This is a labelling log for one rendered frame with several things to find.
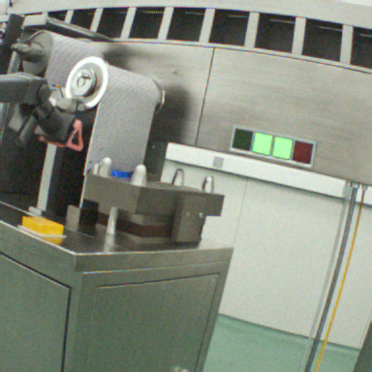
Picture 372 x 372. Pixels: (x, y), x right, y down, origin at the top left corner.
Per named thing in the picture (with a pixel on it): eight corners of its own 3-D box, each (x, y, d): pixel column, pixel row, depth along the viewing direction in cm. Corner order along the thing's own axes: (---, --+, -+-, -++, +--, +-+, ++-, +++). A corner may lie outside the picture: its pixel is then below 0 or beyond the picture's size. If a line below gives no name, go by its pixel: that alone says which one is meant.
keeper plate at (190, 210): (170, 239, 150) (178, 194, 149) (191, 238, 158) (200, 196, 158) (178, 241, 148) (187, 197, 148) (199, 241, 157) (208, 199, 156)
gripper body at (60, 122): (64, 142, 132) (48, 124, 126) (37, 137, 137) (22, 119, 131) (78, 119, 134) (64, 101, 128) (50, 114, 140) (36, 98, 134)
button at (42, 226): (21, 227, 123) (22, 216, 123) (42, 228, 129) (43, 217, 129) (41, 235, 119) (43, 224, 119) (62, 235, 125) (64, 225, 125)
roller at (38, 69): (17, 75, 167) (30, 33, 167) (67, 85, 189) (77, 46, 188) (46, 76, 160) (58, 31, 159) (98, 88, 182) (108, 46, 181)
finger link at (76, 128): (80, 163, 138) (62, 140, 131) (61, 157, 142) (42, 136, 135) (95, 138, 141) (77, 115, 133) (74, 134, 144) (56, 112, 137)
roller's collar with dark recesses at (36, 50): (15, 60, 160) (21, 40, 160) (28, 63, 165) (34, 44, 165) (28, 60, 157) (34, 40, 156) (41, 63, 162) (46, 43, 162)
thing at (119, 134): (83, 174, 149) (99, 102, 148) (138, 181, 169) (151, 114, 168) (84, 175, 148) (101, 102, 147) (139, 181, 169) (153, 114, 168)
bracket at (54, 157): (27, 210, 149) (49, 94, 148) (43, 211, 155) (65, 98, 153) (39, 215, 147) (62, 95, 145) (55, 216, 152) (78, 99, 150)
